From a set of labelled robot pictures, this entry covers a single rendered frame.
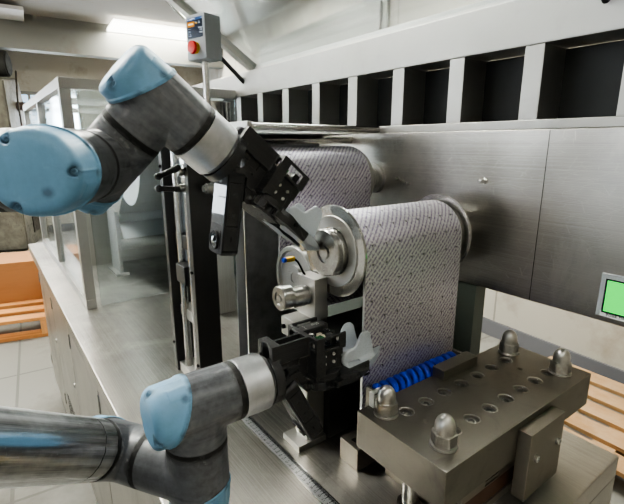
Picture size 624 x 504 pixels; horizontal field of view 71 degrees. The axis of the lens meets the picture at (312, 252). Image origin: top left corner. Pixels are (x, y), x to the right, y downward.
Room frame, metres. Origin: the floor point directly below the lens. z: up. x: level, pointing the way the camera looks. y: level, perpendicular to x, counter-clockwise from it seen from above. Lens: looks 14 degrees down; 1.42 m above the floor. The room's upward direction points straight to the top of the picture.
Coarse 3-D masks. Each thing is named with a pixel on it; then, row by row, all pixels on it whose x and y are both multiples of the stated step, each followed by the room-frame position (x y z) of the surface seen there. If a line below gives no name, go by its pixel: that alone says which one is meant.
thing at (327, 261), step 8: (320, 232) 0.68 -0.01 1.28; (328, 232) 0.66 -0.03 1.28; (336, 232) 0.66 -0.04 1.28; (320, 240) 0.68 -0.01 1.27; (328, 240) 0.66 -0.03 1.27; (336, 240) 0.65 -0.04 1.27; (344, 240) 0.66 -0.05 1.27; (320, 248) 0.68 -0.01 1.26; (328, 248) 0.67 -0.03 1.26; (336, 248) 0.64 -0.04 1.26; (344, 248) 0.65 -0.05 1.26; (312, 256) 0.69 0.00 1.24; (320, 256) 0.67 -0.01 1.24; (328, 256) 0.66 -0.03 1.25; (336, 256) 0.64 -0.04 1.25; (344, 256) 0.65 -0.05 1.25; (320, 264) 0.67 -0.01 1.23; (328, 264) 0.66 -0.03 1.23; (336, 264) 0.64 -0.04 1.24; (344, 264) 0.65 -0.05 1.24; (320, 272) 0.67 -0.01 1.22; (328, 272) 0.66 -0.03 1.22; (336, 272) 0.65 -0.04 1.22
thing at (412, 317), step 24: (456, 264) 0.77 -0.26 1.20; (384, 288) 0.66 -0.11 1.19; (408, 288) 0.70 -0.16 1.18; (432, 288) 0.73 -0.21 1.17; (456, 288) 0.78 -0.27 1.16; (384, 312) 0.66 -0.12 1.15; (408, 312) 0.70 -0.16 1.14; (432, 312) 0.74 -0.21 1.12; (384, 336) 0.67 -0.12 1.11; (408, 336) 0.70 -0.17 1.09; (432, 336) 0.74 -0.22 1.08; (384, 360) 0.67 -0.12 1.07; (408, 360) 0.70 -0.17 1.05; (360, 384) 0.64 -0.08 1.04
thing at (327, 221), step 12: (324, 216) 0.70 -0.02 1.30; (336, 216) 0.67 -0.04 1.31; (324, 228) 0.70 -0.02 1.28; (336, 228) 0.67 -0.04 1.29; (348, 228) 0.65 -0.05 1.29; (348, 240) 0.65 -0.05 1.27; (348, 252) 0.65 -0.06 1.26; (348, 264) 0.65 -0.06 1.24; (336, 276) 0.67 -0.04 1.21; (348, 276) 0.65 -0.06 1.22
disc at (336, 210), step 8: (320, 208) 0.71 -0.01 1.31; (328, 208) 0.69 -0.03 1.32; (336, 208) 0.68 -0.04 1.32; (344, 208) 0.67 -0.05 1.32; (344, 216) 0.66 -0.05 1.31; (352, 216) 0.65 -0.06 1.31; (352, 224) 0.65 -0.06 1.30; (352, 232) 0.65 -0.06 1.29; (360, 232) 0.63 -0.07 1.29; (360, 240) 0.63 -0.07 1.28; (360, 248) 0.63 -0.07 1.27; (360, 256) 0.63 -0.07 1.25; (312, 264) 0.73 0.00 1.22; (360, 264) 0.63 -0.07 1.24; (360, 272) 0.63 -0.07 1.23; (352, 280) 0.64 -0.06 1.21; (360, 280) 0.63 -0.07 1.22; (328, 288) 0.69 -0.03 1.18; (336, 288) 0.67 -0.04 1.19; (344, 288) 0.66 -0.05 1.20; (352, 288) 0.64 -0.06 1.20; (344, 296) 0.66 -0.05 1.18
